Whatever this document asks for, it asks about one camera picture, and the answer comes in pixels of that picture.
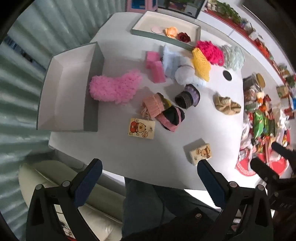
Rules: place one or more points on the pink plastic stool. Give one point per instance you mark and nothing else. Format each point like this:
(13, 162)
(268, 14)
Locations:
(141, 4)

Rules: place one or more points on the row of shelf ornaments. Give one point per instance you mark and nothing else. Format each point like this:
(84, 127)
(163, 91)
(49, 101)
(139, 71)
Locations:
(254, 34)

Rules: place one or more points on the round tin with gold lid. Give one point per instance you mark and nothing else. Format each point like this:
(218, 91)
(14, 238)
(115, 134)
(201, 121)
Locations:
(259, 80)

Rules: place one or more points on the pale green fluffy scrunchie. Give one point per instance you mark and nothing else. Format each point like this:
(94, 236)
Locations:
(233, 56)

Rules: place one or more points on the beige knitted cloth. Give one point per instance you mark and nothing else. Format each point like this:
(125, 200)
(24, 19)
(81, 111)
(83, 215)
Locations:
(226, 104)

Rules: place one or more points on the black pink knitted hat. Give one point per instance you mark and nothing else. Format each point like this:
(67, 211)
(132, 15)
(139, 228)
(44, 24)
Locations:
(171, 119)

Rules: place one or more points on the pink knitted cuff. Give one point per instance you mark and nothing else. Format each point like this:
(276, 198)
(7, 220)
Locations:
(153, 105)

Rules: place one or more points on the pile of snack packets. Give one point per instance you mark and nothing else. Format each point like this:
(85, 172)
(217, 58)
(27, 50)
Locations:
(261, 122)

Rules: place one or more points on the orange fabric flower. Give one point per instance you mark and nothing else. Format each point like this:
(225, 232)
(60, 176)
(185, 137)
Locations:
(171, 31)

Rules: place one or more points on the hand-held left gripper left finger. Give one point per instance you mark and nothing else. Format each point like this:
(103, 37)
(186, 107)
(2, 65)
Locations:
(89, 183)

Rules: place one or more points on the cream chair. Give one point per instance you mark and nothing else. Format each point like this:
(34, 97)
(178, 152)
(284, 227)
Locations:
(104, 208)

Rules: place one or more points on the black table grommet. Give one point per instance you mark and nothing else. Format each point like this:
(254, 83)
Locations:
(227, 75)

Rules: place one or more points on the brown purple knitted cuff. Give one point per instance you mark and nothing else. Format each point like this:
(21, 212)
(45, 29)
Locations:
(186, 97)

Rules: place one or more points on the magenta fluffy scrunchie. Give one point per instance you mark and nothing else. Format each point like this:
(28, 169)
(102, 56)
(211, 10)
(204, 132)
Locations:
(211, 52)

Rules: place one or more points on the red fabric flower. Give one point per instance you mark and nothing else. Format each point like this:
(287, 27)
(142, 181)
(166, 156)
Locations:
(183, 37)

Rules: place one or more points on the shallow grey cardboard box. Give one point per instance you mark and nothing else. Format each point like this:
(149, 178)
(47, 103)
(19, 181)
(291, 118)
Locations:
(148, 25)

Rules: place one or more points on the yellow knitted cloth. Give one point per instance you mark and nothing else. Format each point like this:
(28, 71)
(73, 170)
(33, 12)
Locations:
(201, 64)

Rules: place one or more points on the pink round pad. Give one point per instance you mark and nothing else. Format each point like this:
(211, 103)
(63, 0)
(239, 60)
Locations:
(157, 29)

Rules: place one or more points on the white cloth bundle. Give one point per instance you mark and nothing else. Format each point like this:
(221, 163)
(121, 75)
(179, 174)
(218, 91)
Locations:
(185, 74)

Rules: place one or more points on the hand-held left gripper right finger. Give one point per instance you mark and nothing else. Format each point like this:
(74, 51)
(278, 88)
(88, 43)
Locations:
(211, 183)

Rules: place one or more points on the deep grey cardboard box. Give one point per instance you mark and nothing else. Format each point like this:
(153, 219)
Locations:
(67, 92)

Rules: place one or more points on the pink sponge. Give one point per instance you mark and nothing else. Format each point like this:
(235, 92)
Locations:
(159, 73)
(152, 58)

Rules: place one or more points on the light blue cloth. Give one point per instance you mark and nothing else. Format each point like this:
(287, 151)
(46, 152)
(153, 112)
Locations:
(170, 61)

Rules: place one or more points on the dark glass cabinet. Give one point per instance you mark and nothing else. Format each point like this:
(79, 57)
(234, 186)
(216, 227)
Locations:
(180, 7)

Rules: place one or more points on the pale green curtain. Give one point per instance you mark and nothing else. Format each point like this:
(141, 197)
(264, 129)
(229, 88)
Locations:
(34, 46)

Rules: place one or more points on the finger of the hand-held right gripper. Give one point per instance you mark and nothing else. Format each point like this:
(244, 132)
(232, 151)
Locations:
(283, 150)
(263, 168)

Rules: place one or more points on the pink fluffy sock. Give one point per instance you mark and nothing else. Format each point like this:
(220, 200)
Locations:
(113, 88)

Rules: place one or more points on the bear print box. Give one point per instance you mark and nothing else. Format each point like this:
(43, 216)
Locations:
(200, 153)
(141, 128)

